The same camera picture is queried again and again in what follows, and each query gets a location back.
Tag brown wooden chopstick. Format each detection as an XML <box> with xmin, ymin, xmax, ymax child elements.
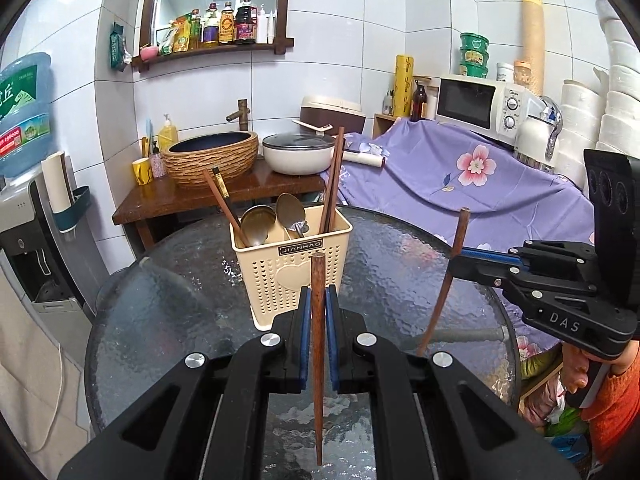
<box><xmin>203</xmin><ymin>170</ymin><xmax>248</xmax><ymax>247</ymax></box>
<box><xmin>310</xmin><ymin>252</ymin><xmax>326</xmax><ymax>466</ymax></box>
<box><xmin>416</xmin><ymin>207</ymin><xmax>471</xmax><ymax>356</ymax></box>
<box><xmin>324</xmin><ymin>127</ymin><xmax>345</xmax><ymax>233</ymax></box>

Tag cream plastic utensil holder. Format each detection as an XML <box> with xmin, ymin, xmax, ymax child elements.
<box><xmin>230</xmin><ymin>206</ymin><xmax>352</xmax><ymax>332</ymax></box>

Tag steel spoon round bowl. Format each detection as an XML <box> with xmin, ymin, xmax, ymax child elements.
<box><xmin>240</xmin><ymin>205</ymin><xmax>276</xmax><ymax>247</ymax></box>

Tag large steel spoon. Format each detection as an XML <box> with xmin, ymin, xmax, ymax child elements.
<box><xmin>276</xmin><ymin>193</ymin><xmax>309</xmax><ymax>237</ymax></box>

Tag dark black chopstick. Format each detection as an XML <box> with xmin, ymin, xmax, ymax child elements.
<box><xmin>319</xmin><ymin>139</ymin><xmax>341</xmax><ymax>234</ymax></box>

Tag brown chopstick gold tip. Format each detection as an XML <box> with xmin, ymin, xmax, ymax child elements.
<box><xmin>213</xmin><ymin>167</ymin><xmax>236</xmax><ymax>219</ymax></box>

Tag orange sleeve forearm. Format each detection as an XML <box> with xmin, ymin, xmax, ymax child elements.
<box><xmin>582</xmin><ymin>356</ymin><xmax>639</xmax><ymax>464</ymax></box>

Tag person right hand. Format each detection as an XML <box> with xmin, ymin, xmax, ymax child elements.
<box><xmin>561</xmin><ymin>340</ymin><xmax>639</xmax><ymax>393</ymax></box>

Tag purple floral cloth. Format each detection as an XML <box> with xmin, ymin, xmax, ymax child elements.
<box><xmin>322</xmin><ymin>118</ymin><xmax>597</xmax><ymax>351</ymax></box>

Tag round glass table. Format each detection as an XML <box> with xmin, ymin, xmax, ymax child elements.
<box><xmin>86</xmin><ymin>208</ymin><xmax>520</xmax><ymax>479</ymax></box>

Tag white electric kettle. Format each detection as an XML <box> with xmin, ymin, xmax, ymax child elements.
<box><xmin>514</xmin><ymin>96</ymin><xmax>563</xmax><ymax>174</ymax></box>

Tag white microwave oven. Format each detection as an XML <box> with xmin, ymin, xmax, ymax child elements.
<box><xmin>435</xmin><ymin>75</ymin><xmax>537</xmax><ymax>146</ymax></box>

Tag beige cloth cover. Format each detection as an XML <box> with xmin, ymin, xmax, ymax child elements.
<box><xmin>1</xmin><ymin>276</ymin><xmax>91</xmax><ymax>479</ymax></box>

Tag brown glass bottle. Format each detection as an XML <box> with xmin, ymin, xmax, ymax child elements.
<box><xmin>410</xmin><ymin>82</ymin><xmax>428</xmax><ymax>122</ymax></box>

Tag white paper bowl stacks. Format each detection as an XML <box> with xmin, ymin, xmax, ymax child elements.
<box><xmin>554</xmin><ymin>0</ymin><xmax>639</xmax><ymax>191</ymax></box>

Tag tall paper cup stack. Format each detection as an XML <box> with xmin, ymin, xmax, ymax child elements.
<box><xmin>514</xmin><ymin>0</ymin><xmax>546</xmax><ymax>96</ymax></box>

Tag green instant noodle cups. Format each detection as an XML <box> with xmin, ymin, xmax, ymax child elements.
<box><xmin>459</xmin><ymin>32</ymin><xmax>489</xmax><ymax>78</ymax></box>

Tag yellow wrap roll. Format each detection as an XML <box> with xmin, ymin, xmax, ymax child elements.
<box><xmin>393</xmin><ymin>54</ymin><xmax>414</xmax><ymax>117</ymax></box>

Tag white frying pan with lid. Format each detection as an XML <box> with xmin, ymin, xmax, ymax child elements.
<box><xmin>261</xmin><ymin>131</ymin><xmax>386</xmax><ymax>177</ymax></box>

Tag brown rice cooker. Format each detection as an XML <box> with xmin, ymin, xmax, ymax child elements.
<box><xmin>299</xmin><ymin>96</ymin><xmax>366</xmax><ymax>136</ymax></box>

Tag dark wooden counter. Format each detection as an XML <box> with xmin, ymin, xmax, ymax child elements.
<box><xmin>112</xmin><ymin>160</ymin><xmax>324</xmax><ymax>255</ymax></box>

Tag water dispenser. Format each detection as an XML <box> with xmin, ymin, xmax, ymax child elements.
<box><xmin>1</xmin><ymin>167</ymin><xmax>108</xmax><ymax>364</ymax></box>

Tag paper cup stack holder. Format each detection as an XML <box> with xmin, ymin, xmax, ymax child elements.
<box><xmin>41</xmin><ymin>151</ymin><xmax>91</xmax><ymax>234</ymax></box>

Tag yellow mug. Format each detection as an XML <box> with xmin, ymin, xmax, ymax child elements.
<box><xmin>131</xmin><ymin>157</ymin><xmax>153</xmax><ymax>186</ymax></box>

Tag woven pattern basin sink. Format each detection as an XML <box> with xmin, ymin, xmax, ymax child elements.
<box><xmin>160</xmin><ymin>131</ymin><xmax>258</xmax><ymax>188</ymax></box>

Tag brass faucet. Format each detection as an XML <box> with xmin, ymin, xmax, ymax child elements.
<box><xmin>226</xmin><ymin>99</ymin><xmax>250</xmax><ymax>131</ymax></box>

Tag yellow soap dispenser bottle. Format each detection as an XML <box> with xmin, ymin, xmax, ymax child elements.
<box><xmin>156</xmin><ymin>114</ymin><xmax>179</xmax><ymax>152</ymax></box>

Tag dark soy sauce bottle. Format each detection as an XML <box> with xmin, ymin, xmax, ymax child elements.
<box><xmin>234</xmin><ymin>0</ymin><xmax>257</xmax><ymax>44</ymax></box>

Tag yellow oil bottle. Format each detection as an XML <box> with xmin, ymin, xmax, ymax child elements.
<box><xmin>218</xmin><ymin>1</ymin><xmax>235</xmax><ymax>44</ymax></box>

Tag wooden framed mirror shelf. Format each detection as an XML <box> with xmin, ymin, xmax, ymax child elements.
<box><xmin>132</xmin><ymin>0</ymin><xmax>294</xmax><ymax>72</ymax></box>

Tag pink small bowl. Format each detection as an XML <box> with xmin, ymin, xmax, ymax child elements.
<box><xmin>139</xmin><ymin>46</ymin><xmax>160</xmax><ymax>63</ymax></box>

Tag green snack bag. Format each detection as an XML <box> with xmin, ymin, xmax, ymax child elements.
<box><xmin>108</xmin><ymin>22</ymin><xmax>131</xmax><ymax>72</ymax></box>

